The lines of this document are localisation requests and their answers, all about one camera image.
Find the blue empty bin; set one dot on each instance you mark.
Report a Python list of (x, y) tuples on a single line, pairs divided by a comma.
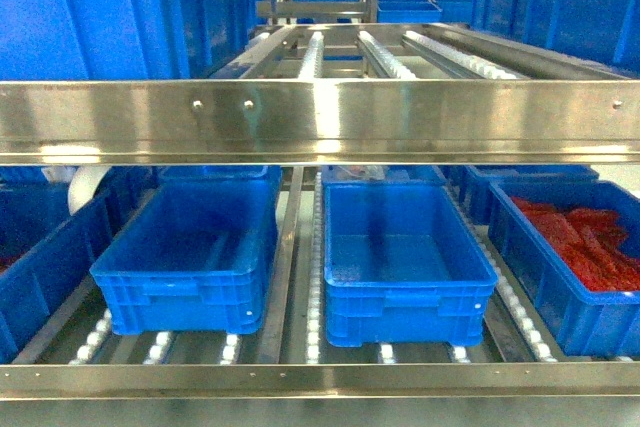
[(196, 257), (401, 265)]

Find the red plastic parts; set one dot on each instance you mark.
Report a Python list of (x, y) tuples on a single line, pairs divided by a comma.
[(589, 241)]

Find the blue empty bin left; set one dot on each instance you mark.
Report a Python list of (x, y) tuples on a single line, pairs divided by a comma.
[(196, 257)]

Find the blue bin with red parts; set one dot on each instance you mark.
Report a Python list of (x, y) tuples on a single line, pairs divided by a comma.
[(582, 322)]

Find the blue empty bin right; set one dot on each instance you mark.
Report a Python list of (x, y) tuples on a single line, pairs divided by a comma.
[(401, 265)]

